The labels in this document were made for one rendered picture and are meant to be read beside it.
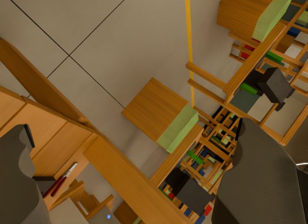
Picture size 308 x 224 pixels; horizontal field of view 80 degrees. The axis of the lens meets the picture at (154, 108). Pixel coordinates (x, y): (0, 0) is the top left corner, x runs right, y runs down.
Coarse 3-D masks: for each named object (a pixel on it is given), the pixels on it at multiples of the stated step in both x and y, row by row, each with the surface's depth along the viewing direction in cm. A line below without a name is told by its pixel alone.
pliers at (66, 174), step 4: (72, 164) 67; (76, 164) 68; (68, 168) 67; (72, 168) 68; (68, 172) 67; (60, 176) 66; (64, 176) 66; (60, 180) 66; (64, 180) 68; (56, 184) 65; (60, 184) 68; (52, 188) 65; (56, 188) 68; (48, 192) 65; (52, 192) 68; (56, 192) 69; (44, 196) 64; (52, 196) 68
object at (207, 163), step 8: (184, 168) 670; (200, 168) 687; (216, 168) 648; (192, 176) 652; (208, 176) 641; (216, 176) 644; (168, 192) 659; (176, 200) 647; (184, 208) 623; (208, 208) 615
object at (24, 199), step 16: (16, 128) 10; (0, 144) 9; (16, 144) 9; (32, 144) 11; (0, 160) 8; (16, 160) 8; (0, 176) 7; (16, 176) 7; (32, 176) 9; (0, 192) 7; (16, 192) 7; (32, 192) 7; (0, 208) 6; (16, 208) 6; (32, 208) 6
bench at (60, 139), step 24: (0, 48) 101; (24, 72) 90; (0, 96) 35; (24, 96) 42; (48, 96) 82; (0, 120) 38; (24, 120) 42; (48, 120) 47; (72, 120) 58; (48, 144) 52; (72, 144) 61; (48, 168) 59
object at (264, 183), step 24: (240, 120) 11; (240, 144) 9; (264, 144) 9; (240, 168) 8; (264, 168) 8; (288, 168) 7; (240, 192) 7; (264, 192) 6; (288, 192) 6; (216, 216) 7; (240, 216) 6; (264, 216) 6; (288, 216) 6
